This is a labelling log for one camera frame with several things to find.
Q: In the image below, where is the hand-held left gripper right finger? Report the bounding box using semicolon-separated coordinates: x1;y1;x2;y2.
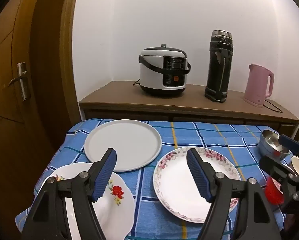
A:
187;148;282;240

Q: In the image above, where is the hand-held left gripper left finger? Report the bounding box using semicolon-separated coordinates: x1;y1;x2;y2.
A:
21;148;117;240

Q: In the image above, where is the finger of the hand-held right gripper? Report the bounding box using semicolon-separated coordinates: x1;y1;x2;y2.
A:
259;154;299;214
279;134;299;157

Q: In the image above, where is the stainless steel bowl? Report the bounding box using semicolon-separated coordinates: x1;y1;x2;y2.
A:
259;129;290;161

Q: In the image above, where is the white plate with pink floral rim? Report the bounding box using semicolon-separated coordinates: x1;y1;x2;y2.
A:
153;147;241;223

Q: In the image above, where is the red and white bowl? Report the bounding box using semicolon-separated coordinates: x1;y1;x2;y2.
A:
265;177;284;204

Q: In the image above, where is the plain white round plate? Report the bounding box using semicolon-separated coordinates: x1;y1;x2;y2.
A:
84;119;162;172

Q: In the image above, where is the white plate with red flowers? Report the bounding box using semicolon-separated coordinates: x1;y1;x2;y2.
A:
41;162;135;240

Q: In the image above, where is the blue plaid tablecloth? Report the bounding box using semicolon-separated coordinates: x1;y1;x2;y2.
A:
15;119;297;240

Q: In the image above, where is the pink electric kettle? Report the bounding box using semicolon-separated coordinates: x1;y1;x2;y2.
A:
244;63;275;108

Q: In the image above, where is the brown wooden cabinet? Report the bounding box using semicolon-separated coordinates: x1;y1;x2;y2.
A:
79;81;299;133

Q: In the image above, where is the black thermos flask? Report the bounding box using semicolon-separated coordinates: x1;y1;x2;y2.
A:
205;29;233;103

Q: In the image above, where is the white and black rice cooker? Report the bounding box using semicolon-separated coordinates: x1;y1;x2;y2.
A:
139;44;192;97

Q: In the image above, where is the wooden door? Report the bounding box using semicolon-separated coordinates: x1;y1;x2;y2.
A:
0;0;55;205

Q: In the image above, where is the black kettle cable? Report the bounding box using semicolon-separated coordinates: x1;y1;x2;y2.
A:
263;99;283;113

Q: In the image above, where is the metal door handle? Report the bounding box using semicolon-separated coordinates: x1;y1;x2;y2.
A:
9;62;31;101

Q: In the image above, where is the wooden door frame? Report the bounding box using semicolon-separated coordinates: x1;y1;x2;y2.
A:
29;0;83;155

